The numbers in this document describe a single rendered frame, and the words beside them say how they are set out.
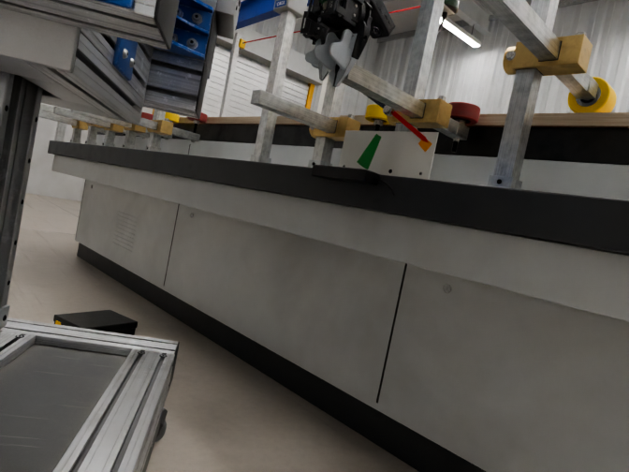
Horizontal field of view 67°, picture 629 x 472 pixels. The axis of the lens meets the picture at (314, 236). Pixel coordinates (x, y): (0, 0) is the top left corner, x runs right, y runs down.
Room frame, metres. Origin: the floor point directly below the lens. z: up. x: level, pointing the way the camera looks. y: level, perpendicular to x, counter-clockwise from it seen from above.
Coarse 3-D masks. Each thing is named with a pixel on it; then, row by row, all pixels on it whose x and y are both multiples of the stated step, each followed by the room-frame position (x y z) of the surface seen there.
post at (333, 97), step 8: (328, 80) 1.24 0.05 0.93; (328, 88) 1.24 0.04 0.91; (336, 88) 1.22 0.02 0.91; (344, 88) 1.24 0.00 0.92; (328, 96) 1.23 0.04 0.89; (336, 96) 1.22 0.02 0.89; (328, 104) 1.23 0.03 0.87; (336, 104) 1.23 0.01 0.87; (328, 112) 1.22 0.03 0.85; (336, 112) 1.23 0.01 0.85; (320, 144) 1.23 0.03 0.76; (328, 144) 1.23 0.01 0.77; (320, 152) 1.22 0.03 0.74; (328, 152) 1.23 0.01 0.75; (328, 160) 1.23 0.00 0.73
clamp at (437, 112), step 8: (432, 104) 0.99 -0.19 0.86; (440, 104) 0.98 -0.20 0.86; (448, 104) 1.01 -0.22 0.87; (400, 112) 1.05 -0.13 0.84; (424, 112) 1.01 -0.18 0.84; (432, 112) 0.99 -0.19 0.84; (440, 112) 0.99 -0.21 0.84; (448, 112) 1.01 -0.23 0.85; (392, 120) 1.06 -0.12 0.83; (408, 120) 1.03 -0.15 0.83; (416, 120) 1.02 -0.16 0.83; (424, 120) 1.00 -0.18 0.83; (432, 120) 0.99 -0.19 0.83; (440, 120) 0.99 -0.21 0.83; (448, 120) 1.01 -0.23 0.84
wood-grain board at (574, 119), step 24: (216, 120) 1.99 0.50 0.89; (240, 120) 1.87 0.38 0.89; (288, 120) 1.66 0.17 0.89; (360, 120) 1.42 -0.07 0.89; (480, 120) 1.15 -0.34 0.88; (504, 120) 1.11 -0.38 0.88; (552, 120) 1.03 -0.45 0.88; (576, 120) 0.99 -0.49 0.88; (600, 120) 0.96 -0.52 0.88; (624, 120) 0.93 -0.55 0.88
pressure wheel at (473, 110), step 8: (456, 104) 1.11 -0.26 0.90; (464, 104) 1.10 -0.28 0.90; (472, 104) 1.10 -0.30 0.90; (456, 112) 1.11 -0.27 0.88; (464, 112) 1.10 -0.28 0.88; (472, 112) 1.10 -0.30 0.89; (456, 120) 1.13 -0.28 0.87; (464, 120) 1.14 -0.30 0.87; (472, 120) 1.11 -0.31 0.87; (456, 144) 1.13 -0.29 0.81
